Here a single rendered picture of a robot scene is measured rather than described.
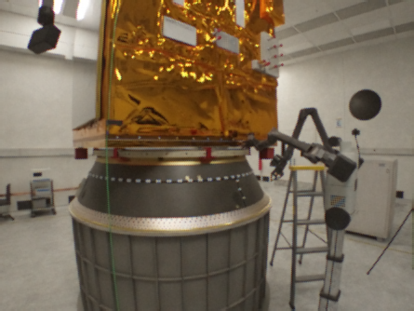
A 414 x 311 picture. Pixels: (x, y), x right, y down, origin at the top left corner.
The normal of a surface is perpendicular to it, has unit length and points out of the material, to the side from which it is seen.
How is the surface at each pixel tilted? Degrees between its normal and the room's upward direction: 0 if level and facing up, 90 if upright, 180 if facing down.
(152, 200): 62
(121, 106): 88
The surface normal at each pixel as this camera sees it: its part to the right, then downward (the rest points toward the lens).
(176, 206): 0.15, -0.43
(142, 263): -0.08, 0.04
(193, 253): 0.26, 0.04
